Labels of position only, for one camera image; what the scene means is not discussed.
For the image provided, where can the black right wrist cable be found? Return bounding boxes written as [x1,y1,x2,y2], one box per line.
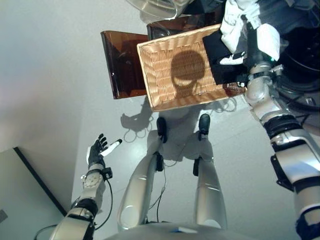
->
[273,72,320,112]

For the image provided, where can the brown transparent acrylic stand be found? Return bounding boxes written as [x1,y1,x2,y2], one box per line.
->
[100,13,221,100]

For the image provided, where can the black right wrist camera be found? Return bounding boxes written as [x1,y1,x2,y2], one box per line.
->
[224,65,249,88]

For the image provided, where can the rectangular wicker laundry basket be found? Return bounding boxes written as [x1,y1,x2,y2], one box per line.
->
[136,23,248,113]

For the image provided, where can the round glass washing machine door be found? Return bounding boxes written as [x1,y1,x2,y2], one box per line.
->
[124,0,223,21]

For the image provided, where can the white garment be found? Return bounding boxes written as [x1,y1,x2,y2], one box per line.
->
[219,0,263,51]

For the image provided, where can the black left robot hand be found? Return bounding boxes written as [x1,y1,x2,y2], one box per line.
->
[86,133,123,171]

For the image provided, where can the silver left robot leg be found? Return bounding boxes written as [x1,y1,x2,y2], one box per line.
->
[116,117,168,231]

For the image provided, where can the silver right robot leg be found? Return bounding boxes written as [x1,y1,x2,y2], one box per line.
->
[192,113,228,230]

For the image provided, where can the silver robot torso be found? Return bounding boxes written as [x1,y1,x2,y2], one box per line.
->
[104,222,251,240]

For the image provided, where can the silver robot leg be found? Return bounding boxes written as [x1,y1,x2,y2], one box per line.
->
[192,113,228,230]
[116,117,168,231]

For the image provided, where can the dark grey washing machine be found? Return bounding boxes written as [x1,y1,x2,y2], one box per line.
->
[182,0,320,112]

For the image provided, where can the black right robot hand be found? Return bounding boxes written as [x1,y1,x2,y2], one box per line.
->
[202,21,281,73]

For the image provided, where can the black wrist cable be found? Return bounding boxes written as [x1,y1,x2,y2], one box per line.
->
[273,72,320,112]
[33,178,114,238]

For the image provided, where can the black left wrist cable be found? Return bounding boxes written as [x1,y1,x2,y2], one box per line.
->
[33,178,114,238]

